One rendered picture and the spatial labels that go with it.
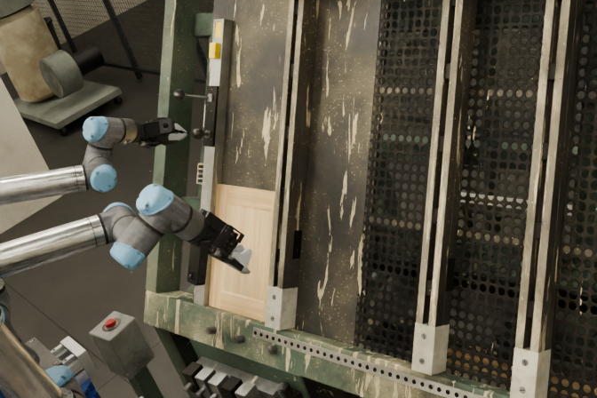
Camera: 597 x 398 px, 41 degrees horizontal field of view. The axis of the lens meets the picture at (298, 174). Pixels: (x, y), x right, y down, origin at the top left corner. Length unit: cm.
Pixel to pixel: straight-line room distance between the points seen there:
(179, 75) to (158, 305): 81
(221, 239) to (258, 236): 65
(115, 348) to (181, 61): 100
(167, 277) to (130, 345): 28
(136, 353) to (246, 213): 62
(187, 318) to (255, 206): 48
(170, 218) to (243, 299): 85
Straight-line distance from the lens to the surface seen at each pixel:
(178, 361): 305
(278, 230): 242
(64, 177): 235
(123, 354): 280
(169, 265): 291
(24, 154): 626
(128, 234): 183
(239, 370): 267
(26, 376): 189
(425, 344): 213
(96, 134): 243
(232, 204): 263
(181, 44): 288
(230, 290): 266
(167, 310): 286
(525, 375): 201
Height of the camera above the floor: 238
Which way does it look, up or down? 27 degrees down
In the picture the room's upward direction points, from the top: 20 degrees counter-clockwise
